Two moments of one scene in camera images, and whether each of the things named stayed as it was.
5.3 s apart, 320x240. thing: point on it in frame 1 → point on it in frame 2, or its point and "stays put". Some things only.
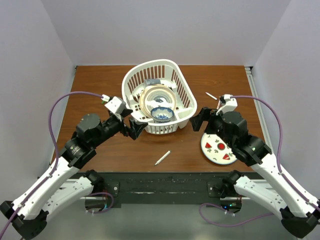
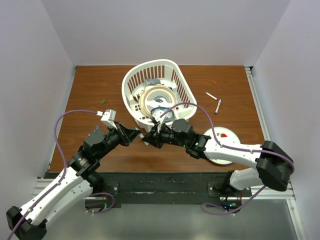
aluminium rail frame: x=254 y=92 stays put
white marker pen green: x=161 y=159 → x=140 y=135
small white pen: x=212 y=96 stays put
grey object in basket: x=149 y=82 stays put
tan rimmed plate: x=157 y=95 stays put
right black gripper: x=205 y=114 → x=154 y=140
